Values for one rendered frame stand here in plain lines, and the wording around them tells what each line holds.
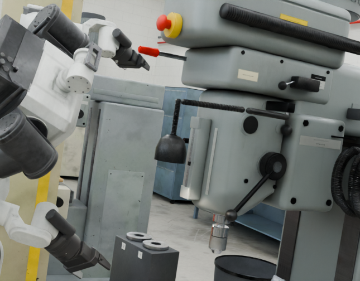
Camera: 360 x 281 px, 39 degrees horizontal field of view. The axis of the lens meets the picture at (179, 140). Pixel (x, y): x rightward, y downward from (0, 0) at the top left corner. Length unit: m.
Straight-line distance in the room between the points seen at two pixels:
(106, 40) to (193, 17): 0.72
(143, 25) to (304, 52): 9.98
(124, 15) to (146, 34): 0.63
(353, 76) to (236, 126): 0.40
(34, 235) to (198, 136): 0.52
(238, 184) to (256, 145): 0.11
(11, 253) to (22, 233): 1.59
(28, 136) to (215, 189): 0.47
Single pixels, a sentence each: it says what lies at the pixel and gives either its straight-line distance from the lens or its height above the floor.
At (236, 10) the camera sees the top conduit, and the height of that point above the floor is 1.79.
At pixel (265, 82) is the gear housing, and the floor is 1.66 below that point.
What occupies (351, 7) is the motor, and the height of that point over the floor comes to 1.90.
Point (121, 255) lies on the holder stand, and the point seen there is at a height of 1.03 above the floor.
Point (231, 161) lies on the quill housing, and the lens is 1.25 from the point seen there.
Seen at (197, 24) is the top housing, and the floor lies 1.76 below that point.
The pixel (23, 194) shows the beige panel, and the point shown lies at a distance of 2.96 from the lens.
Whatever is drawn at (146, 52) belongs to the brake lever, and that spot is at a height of 1.70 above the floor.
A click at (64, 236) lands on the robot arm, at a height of 1.16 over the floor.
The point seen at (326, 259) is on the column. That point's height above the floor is 1.18.
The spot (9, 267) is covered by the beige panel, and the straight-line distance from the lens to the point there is 3.06.
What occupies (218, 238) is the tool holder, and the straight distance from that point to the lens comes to 1.37.
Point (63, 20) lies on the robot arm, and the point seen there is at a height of 1.77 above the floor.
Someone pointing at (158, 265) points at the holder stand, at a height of 1.05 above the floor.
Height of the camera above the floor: 1.55
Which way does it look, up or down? 3 degrees down
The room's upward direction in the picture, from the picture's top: 8 degrees clockwise
